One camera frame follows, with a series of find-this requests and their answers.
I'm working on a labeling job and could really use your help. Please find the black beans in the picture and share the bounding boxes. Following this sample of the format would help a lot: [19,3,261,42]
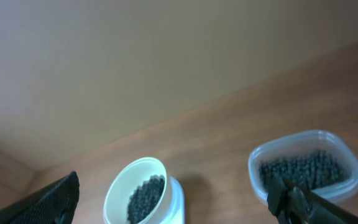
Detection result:
[127,150,349,223]

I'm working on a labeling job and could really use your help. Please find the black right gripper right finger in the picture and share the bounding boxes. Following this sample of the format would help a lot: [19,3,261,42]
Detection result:
[267,177,358,224]

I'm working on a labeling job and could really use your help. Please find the white digital kitchen scale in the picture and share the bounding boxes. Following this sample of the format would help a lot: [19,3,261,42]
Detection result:
[160,177,185,224]

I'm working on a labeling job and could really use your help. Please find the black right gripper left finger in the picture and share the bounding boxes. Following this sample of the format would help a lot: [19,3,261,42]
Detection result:
[0,171,80,224]

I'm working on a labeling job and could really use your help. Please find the clear plastic container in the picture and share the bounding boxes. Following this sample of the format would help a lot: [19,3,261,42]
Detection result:
[248,130,358,205]

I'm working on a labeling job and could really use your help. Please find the white bowl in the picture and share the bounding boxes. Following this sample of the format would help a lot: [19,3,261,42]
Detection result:
[103,157,172,224]

